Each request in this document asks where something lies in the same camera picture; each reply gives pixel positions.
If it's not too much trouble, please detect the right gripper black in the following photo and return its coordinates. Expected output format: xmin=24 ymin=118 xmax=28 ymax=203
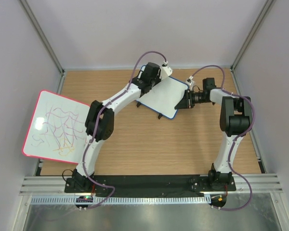
xmin=174 ymin=90 xmax=208 ymax=110

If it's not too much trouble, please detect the blue framed whiteboard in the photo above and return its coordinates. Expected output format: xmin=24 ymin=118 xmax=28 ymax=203
xmin=136 ymin=76 xmax=188 ymax=119

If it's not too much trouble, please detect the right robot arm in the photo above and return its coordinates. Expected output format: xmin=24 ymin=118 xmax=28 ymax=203
xmin=175 ymin=78 xmax=253 ymax=191

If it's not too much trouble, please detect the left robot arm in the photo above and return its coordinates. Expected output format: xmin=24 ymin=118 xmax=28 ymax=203
xmin=68 ymin=62 xmax=169 ymax=193

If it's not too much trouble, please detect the pink framed whiteboard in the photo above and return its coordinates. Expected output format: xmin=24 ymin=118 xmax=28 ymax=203
xmin=22 ymin=90 xmax=90 ymax=164

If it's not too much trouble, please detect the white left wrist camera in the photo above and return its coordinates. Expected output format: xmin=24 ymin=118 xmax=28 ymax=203
xmin=159 ymin=64 xmax=173 ymax=81

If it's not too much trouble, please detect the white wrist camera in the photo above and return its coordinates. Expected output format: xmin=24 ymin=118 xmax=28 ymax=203
xmin=159 ymin=64 xmax=173 ymax=81
xmin=185 ymin=76 xmax=195 ymax=90

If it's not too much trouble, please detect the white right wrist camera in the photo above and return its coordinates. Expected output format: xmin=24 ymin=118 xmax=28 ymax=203
xmin=185 ymin=76 xmax=195 ymax=90

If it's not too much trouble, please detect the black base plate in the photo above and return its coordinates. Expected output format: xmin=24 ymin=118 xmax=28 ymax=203
xmin=64 ymin=175 xmax=236 ymax=198

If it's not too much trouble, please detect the aluminium rail frame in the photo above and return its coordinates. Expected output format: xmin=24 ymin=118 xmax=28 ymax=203
xmin=20 ymin=174 xmax=282 ymax=198

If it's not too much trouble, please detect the right aluminium corner post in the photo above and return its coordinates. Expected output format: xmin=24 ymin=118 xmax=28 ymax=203
xmin=230 ymin=0 xmax=276 ymax=72

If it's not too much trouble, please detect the aluminium corner post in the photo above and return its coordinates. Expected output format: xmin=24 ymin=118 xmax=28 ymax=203
xmin=18 ymin=0 xmax=65 ymax=75
xmin=230 ymin=0 xmax=276 ymax=72

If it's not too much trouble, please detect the left aluminium corner post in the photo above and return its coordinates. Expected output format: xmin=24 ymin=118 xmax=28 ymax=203
xmin=18 ymin=0 xmax=65 ymax=75

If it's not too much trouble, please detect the slotted cable duct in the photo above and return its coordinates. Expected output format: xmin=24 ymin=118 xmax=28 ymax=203
xmin=30 ymin=195 xmax=211 ymax=206

